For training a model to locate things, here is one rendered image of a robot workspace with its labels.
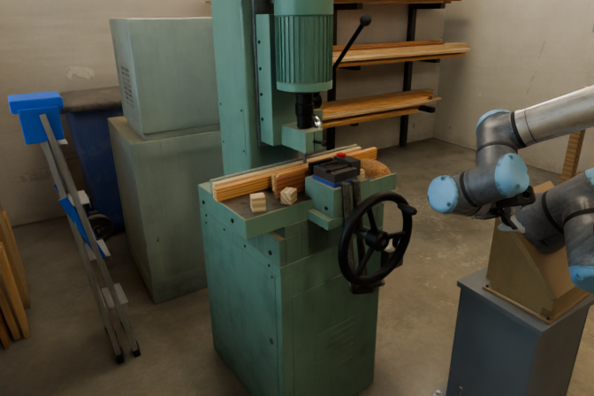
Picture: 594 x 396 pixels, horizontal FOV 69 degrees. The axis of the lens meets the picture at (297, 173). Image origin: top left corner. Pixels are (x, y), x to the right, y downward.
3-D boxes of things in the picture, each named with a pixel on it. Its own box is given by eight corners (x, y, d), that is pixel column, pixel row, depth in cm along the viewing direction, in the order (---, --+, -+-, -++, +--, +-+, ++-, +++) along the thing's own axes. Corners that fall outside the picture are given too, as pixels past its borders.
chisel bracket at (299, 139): (305, 158, 138) (305, 133, 135) (280, 148, 149) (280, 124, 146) (323, 154, 142) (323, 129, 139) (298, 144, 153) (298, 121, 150)
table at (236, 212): (263, 255, 111) (262, 233, 109) (211, 214, 134) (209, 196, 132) (418, 197, 144) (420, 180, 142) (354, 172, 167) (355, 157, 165)
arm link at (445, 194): (462, 205, 99) (426, 217, 106) (491, 210, 106) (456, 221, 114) (453, 167, 102) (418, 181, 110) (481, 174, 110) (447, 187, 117)
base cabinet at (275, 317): (285, 443, 152) (278, 270, 128) (211, 348, 196) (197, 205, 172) (375, 382, 177) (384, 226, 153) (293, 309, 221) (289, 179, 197)
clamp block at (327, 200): (331, 219, 122) (332, 190, 119) (303, 204, 133) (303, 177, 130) (369, 206, 131) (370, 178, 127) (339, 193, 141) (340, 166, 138)
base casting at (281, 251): (278, 269, 128) (277, 241, 125) (198, 205, 172) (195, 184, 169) (384, 225, 153) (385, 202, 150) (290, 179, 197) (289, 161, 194)
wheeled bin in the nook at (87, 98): (81, 251, 279) (50, 102, 245) (69, 220, 321) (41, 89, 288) (178, 225, 312) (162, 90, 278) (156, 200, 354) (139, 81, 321)
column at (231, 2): (250, 195, 157) (238, -21, 133) (222, 178, 174) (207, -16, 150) (300, 181, 170) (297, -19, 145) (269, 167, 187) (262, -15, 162)
